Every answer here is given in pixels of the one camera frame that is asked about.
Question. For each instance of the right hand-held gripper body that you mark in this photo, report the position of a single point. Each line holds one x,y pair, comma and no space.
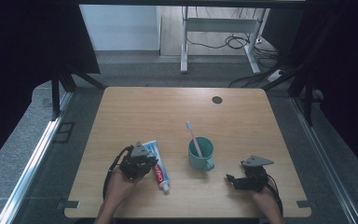
254,179

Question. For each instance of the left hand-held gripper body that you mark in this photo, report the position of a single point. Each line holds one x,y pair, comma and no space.
133,166

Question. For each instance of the toothpaste tube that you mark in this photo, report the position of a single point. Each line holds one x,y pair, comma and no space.
161,174

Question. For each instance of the teal cup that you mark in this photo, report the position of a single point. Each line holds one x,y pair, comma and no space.
200,161

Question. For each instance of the pink toothbrush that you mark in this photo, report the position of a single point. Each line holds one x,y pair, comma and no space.
194,138

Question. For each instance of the person's right hand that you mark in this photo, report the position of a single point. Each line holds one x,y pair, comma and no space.
265,199

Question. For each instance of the person's left hand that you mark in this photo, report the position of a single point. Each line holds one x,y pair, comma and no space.
121,186

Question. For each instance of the dark floor socket plate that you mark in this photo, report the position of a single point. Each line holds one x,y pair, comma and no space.
63,132

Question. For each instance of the black table grommet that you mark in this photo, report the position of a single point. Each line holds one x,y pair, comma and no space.
217,100

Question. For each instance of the black metal stand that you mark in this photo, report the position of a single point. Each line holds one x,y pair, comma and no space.
307,99
55,96

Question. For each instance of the white power strip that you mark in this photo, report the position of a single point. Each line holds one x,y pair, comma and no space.
275,75

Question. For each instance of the black curtain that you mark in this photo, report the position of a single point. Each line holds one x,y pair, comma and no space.
18,62
348,77

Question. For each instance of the aluminium rail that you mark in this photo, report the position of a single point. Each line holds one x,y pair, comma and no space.
326,161
31,168

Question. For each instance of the white desk frame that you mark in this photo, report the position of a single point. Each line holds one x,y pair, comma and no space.
185,46

